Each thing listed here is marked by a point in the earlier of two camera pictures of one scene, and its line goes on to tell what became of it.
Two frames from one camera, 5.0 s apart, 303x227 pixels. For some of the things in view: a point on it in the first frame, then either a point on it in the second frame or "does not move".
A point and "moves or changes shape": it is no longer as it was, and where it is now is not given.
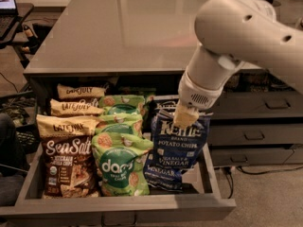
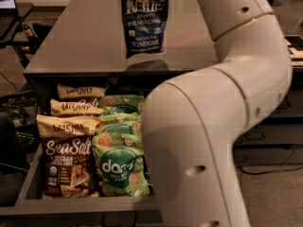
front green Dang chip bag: x=119 y=164 does not move
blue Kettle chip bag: x=172 y=147 moves or changes shape
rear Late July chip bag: x=65 y=92 does not move
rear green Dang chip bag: x=117 y=104 does not move
